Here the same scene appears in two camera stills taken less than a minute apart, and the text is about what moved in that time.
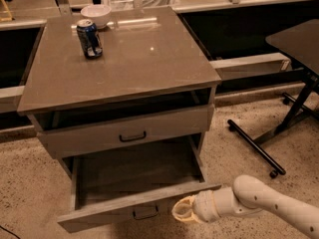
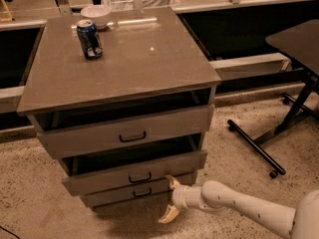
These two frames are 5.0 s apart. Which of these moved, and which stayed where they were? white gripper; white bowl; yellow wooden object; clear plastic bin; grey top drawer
Moved: white gripper
Stayed: clear plastic bin; white bowl; yellow wooden object; grey top drawer
